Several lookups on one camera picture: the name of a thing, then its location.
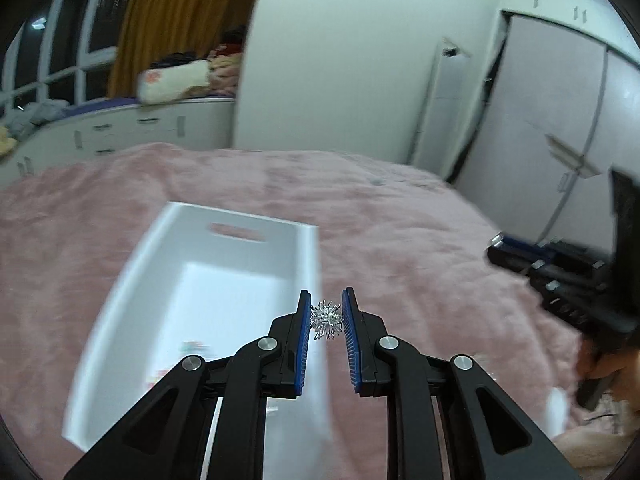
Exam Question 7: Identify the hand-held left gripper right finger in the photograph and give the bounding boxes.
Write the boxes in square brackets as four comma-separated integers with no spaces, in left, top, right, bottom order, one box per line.
[341,287,583,480]

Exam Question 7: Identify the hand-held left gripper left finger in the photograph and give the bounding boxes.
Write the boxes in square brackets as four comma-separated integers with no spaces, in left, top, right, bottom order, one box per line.
[64,290,313,480]

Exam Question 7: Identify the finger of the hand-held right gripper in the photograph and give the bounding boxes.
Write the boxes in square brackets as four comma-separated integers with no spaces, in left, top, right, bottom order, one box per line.
[529,260,632,342]
[487,232,608,286]

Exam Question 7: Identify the silver spiky brooch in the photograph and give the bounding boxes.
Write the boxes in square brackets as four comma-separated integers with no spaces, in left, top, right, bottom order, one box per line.
[310,299,345,343]

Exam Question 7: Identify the white plastic storage box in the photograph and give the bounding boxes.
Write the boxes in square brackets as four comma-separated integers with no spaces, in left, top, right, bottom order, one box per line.
[62,201,332,480]

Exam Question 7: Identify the person's right hand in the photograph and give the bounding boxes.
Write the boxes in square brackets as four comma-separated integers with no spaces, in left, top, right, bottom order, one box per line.
[575,337,635,388]

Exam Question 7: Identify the pink fluffy blanket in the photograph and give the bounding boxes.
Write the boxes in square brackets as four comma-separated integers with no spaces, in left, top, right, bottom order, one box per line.
[0,142,626,480]

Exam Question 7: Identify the white wardrobe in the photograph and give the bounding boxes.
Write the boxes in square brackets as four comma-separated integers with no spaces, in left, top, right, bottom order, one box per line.
[454,9,640,253]

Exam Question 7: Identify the white leaning board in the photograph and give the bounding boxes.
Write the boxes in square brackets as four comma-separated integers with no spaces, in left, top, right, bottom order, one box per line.
[412,36,473,177]

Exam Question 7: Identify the white drawer cabinet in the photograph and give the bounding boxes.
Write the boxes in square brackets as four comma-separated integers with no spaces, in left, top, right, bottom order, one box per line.
[0,97,236,188]

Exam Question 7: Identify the pile of folded clothes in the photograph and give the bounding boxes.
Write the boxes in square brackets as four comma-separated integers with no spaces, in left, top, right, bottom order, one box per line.
[150,25,249,98]

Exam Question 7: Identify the white floral folded quilt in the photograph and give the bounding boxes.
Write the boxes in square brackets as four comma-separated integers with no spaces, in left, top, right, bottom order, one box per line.
[137,60,212,105]

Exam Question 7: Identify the heap of grey clothes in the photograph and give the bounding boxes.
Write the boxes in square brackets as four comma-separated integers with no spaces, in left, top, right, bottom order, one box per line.
[0,100,71,158]

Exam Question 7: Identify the mustard yellow curtain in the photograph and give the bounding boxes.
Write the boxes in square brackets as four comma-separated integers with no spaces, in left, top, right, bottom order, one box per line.
[107,0,271,100]

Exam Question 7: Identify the white framed window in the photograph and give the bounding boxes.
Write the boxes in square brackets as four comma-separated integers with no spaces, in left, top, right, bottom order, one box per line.
[0,0,146,111]

